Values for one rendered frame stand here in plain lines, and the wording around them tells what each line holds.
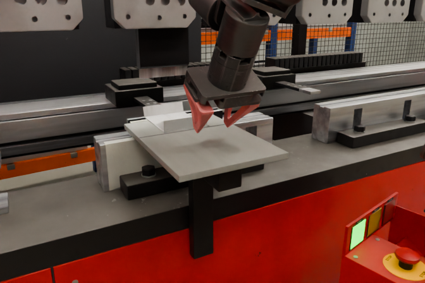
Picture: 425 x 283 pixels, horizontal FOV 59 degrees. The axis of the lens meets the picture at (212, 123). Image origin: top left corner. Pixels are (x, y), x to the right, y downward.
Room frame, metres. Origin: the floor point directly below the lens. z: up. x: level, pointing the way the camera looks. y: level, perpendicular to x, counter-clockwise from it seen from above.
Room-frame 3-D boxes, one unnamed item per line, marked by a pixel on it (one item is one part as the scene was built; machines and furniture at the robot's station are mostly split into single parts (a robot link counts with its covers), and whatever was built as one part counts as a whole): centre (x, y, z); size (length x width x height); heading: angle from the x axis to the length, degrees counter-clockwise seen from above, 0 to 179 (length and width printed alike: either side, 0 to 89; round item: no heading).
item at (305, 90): (1.07, -0.20, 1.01); 0.26 x 0.12 x 0.05; 28
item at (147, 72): (0.74, 0.10, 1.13); 0.10 x 0.02 x 0.10; 118
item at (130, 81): (0.87, 0.16, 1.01); 0.26 x 0.12 x 0.05; 28
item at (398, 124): (0.97, -0.47, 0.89); 0.30 x 0.05 x 0.03; 118
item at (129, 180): (0.71, 0.03, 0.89); 0.30 x 0.05 x 0.03; 118
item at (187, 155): (0.61, 0.03, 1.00); 0.26 x 0.18 x 0.01; 28
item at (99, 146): (0.76, 0.05, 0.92); 0.39 x 0.06 x 0.10; 118
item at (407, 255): (0.55, -0.33, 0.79); 0.04 x 0.04 x 0.04
